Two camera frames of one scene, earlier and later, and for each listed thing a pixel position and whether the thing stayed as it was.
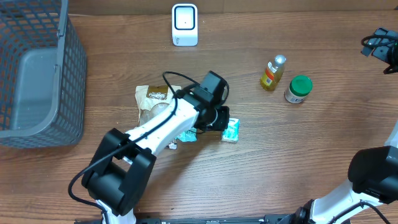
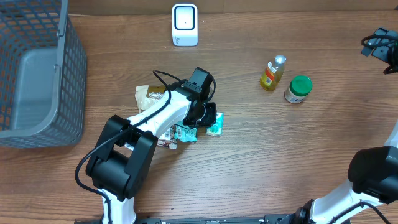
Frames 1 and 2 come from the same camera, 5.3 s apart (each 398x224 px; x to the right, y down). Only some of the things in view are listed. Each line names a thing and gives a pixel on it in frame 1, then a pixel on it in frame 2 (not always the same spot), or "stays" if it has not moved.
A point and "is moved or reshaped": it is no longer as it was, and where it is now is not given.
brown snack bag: (151, 98) stays
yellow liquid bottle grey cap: (273, 73) stays
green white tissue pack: (231, 133) is moved or reshaped
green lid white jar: (300, 85) stays
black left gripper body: (221, 121) -> (206, 117)
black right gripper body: (377, 42) stays
